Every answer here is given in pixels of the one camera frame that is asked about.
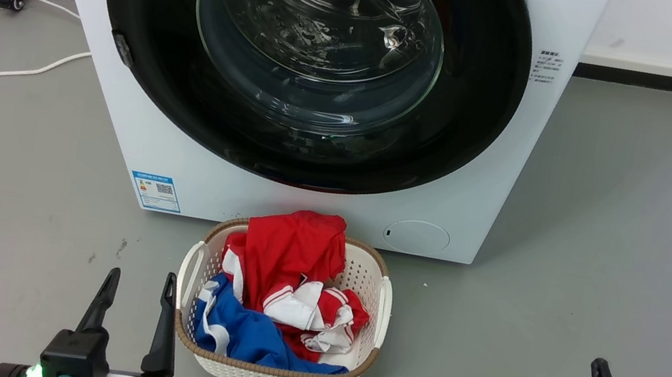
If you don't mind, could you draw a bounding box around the red and white garment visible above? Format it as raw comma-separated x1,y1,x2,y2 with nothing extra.
206,197,387,370

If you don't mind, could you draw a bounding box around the blue and white garment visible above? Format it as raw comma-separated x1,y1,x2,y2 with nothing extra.
187,270,362,377

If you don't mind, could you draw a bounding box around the round white filter cover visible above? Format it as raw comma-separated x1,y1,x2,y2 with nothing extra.
380,215,453,261

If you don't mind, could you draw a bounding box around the blue energy label sticker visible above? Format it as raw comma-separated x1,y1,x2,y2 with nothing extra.
126,170,187,215

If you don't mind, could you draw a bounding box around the white front-load washing machine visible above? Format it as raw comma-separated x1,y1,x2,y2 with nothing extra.
0,0,613,284

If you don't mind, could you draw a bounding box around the small printed text sticker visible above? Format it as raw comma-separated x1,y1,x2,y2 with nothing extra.
528,46,566,88

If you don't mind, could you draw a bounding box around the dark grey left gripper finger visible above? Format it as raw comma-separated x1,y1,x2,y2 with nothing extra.
139,270,191,377
38,258,127,377

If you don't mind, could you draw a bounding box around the dark door handle latch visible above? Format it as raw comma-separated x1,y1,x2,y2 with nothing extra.
108,31,140,69

